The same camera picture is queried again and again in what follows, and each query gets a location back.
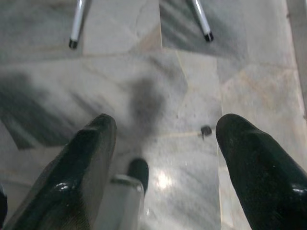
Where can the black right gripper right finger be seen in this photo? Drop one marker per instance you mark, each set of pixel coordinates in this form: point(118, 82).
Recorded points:
point(261, 177)

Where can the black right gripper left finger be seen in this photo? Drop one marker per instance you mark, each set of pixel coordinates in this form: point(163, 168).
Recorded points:
point(72, 177)

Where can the small black floor debris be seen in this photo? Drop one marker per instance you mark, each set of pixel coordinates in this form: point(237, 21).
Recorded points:
point(206, 130)

